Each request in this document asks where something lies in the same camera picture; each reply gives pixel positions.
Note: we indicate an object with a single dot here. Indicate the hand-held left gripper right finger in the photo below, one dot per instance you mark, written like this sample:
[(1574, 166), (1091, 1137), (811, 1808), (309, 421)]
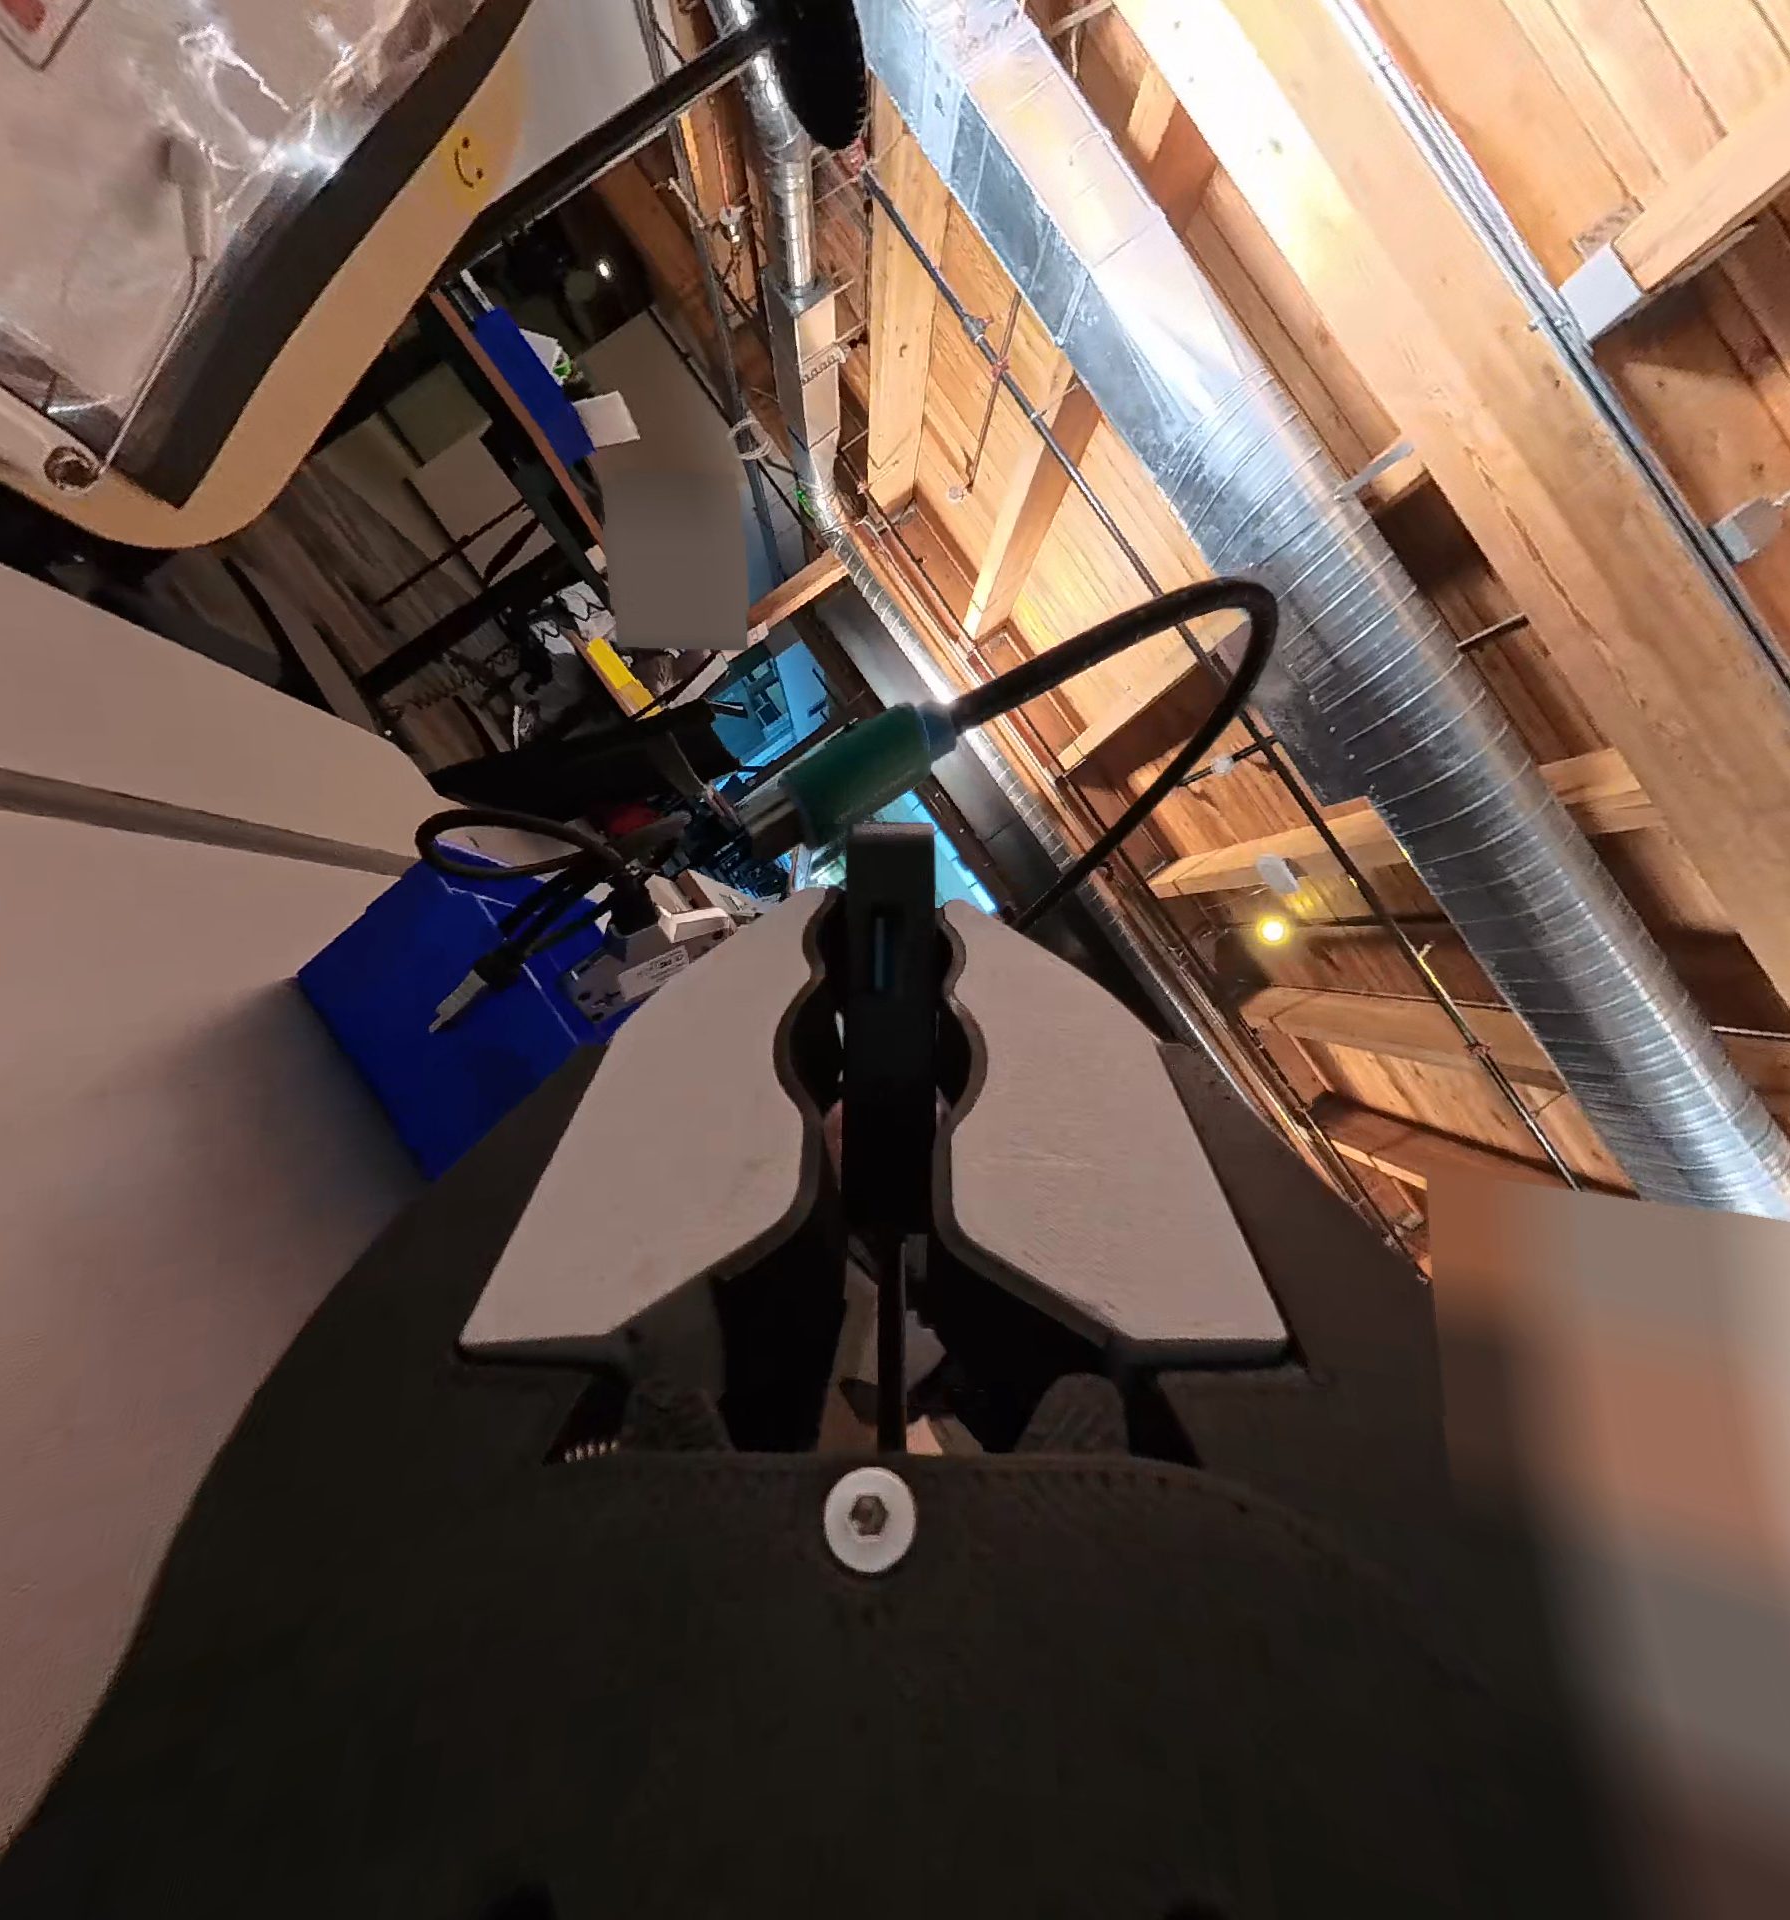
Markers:
[(1105, 1171)]

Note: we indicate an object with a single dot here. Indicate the silver spiral duct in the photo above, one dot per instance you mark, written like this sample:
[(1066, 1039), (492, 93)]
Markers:
[(1436, 781)]

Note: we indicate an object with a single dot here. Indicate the glowing ceiling lamp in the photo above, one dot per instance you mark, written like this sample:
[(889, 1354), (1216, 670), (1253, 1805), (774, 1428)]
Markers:
[(1270, 931)]

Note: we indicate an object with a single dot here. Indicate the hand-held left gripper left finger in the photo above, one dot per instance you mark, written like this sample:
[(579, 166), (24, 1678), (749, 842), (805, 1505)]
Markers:
[(655, 1171)]

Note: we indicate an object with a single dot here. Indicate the laminated instruction sheet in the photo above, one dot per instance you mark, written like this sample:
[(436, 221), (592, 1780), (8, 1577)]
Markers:
[(84, 181)]

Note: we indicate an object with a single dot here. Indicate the black square HDMI adapter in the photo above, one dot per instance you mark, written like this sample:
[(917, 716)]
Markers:
[(896, 871)]

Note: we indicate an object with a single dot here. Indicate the black flat panel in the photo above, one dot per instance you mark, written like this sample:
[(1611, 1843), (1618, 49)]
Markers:
[(579, 766)]

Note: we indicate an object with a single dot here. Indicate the blue plastic bin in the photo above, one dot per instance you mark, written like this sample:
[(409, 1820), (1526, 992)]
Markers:
[(415, 1037)]

